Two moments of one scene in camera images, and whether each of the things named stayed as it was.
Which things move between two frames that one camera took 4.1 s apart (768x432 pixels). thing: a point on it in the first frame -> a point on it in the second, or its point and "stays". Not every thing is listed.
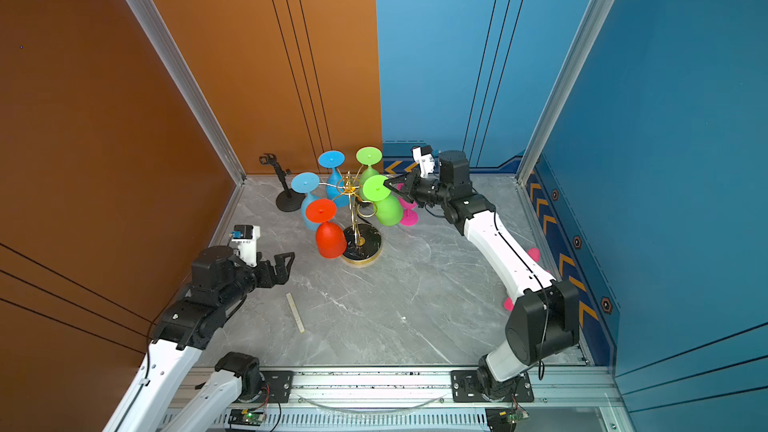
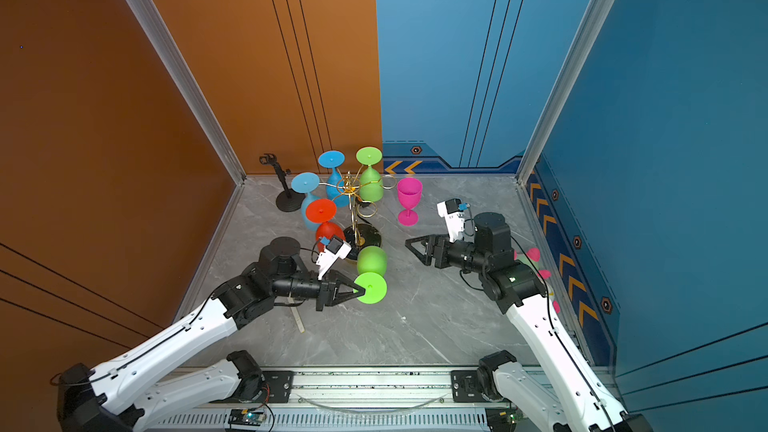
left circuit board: x=246 y=417 stays
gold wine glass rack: x=363 y=241 stays
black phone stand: x=288 y=200 stays
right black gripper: x=413 y=183 -> x=433 y=243
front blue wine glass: x=306 y=182 stays
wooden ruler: x=296 y=312 stays
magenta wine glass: x=408 y=218 stays
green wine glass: x=388 y=209 -> x=371 y=264
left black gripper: x=270 y=279 -> x=329 y=287
